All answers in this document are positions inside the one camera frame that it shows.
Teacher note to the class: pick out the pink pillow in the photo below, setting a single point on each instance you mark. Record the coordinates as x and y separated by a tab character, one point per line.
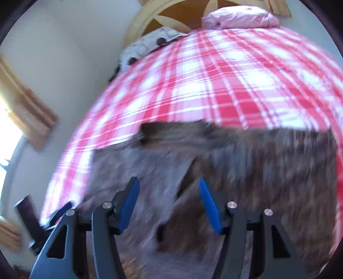
241	17

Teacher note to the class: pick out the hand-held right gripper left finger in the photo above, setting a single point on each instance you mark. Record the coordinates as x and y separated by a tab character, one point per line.
128	206

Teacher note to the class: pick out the yellow curtain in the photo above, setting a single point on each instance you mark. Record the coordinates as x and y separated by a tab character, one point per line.
280	8
32	112
9	236

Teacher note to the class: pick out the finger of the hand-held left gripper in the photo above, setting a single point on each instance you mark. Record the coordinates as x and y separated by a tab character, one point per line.
57	214

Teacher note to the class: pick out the dark cloth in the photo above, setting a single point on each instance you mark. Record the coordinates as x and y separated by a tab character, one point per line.
115	73

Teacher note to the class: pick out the bed with red plaid sheet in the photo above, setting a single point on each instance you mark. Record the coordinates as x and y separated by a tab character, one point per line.
214	80

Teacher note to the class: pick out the wide sliding window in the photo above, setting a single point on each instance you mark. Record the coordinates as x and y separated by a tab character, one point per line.
5	123

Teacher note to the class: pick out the cream and wood headboard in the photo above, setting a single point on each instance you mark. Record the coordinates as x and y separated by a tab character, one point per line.
139	21

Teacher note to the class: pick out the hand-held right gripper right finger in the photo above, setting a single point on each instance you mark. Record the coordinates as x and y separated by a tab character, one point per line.
210	206

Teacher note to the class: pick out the brown knit sweater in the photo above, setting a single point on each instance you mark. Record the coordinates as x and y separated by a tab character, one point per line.
268	174

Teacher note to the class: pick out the white patterned pillow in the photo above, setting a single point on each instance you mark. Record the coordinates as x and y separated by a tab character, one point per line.
150	43

